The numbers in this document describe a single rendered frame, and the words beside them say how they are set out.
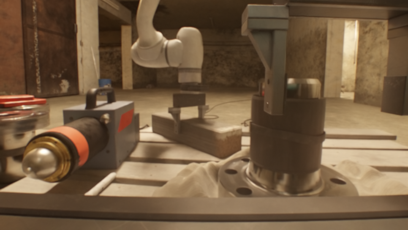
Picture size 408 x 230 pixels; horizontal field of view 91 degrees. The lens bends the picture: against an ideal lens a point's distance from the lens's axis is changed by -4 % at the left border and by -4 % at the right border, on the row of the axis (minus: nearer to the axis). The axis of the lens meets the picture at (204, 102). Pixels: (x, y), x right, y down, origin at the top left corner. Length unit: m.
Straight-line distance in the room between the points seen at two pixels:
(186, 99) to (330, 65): 5.21
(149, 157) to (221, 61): 10.28
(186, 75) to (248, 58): 10.20
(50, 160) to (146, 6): 0.51
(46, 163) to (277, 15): 0.41
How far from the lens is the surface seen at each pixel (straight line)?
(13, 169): 1.02
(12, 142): 0.99
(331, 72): 5.82
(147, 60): 0.85
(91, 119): 0.60
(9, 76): 4.68
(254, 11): 0.21
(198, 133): 0.73
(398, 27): 0.30
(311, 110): 0.38
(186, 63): 0.78
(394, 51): 0.30
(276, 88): 0.21
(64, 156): 0.46
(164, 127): 0.91
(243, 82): 10.88
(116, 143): 0.62
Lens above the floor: 0.39
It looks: 6 degrees down
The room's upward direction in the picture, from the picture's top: straight up
